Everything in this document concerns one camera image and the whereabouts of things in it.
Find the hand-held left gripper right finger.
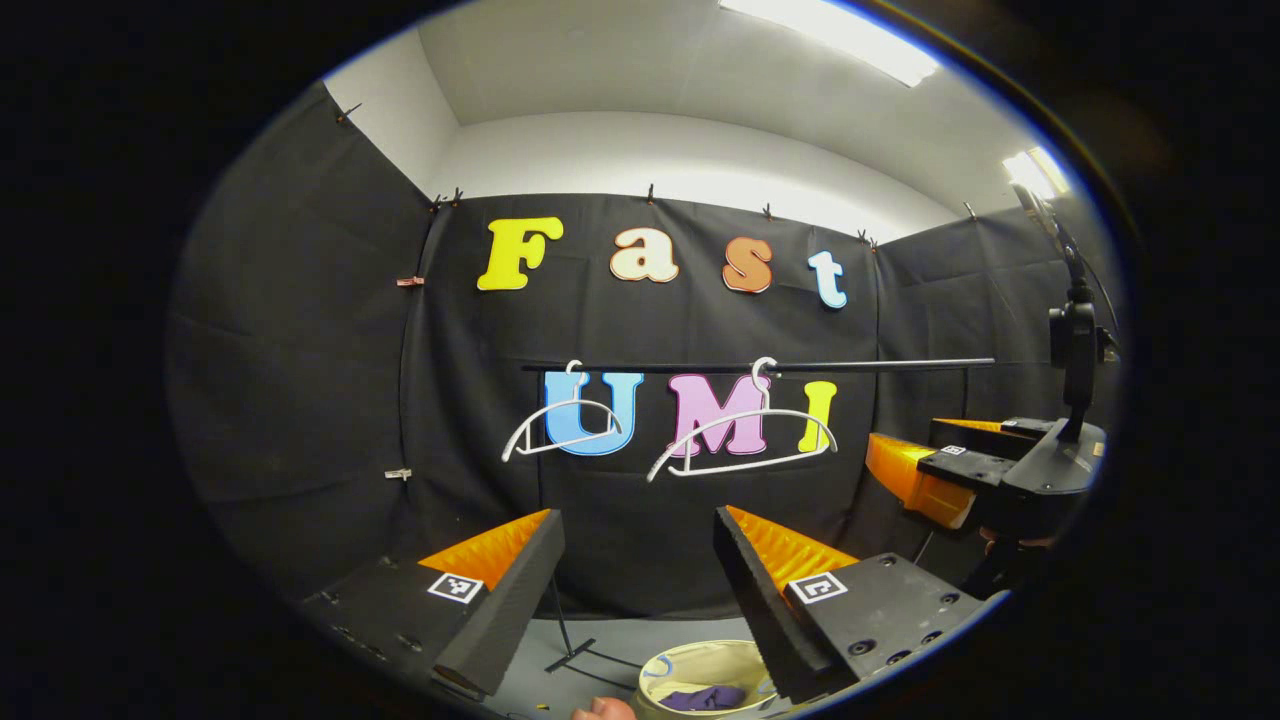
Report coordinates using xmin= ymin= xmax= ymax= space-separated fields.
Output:
xmin=713 ymin=505 xmax=1001 ymax=706

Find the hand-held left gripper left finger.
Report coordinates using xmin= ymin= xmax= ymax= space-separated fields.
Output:
xmin=295 ymin=508 xmax=567 ymax=701

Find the cream laundry hamper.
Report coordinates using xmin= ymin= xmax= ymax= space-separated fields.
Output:
xmin=637 ymin=640 xmax=779 ymax=719

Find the purple ribbed shirt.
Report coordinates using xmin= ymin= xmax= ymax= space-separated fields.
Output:
xmin=660 ymin=684 xmax=749 ymax=713

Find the large white clothes hanger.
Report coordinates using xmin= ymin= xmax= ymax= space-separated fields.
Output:
xmin=646 ymin=356 xmax=839 ymax=484

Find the black clothes rack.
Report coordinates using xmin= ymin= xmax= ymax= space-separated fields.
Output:
xmin=520 ymin=356 xmax=998 ymax=693

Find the small white clothes hanger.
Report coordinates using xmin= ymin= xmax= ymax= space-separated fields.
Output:
xmin=500 ymin=360 xmax=625 ymax=464

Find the short ceiling light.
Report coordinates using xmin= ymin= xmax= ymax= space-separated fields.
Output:
xmin=1002 ymin=145 xmax=1071 ymax=201

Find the black backdrop cloth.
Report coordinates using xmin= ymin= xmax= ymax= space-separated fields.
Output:
xmin=165 ymin=82 xmax=1121 ymax=641

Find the long ceiling light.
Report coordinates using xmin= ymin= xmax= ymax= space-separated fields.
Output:
xmin=718 ymin=0 xmax=943 ymax=89

